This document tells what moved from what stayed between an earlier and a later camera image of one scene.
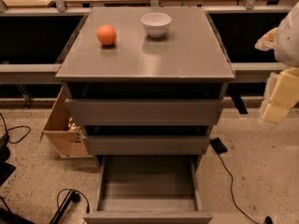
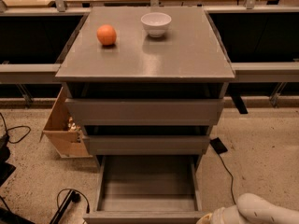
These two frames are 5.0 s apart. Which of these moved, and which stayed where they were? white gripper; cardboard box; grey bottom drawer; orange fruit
Moved: white gripper
Stayed: orange fruit; grey bottom drawer; cardboard box
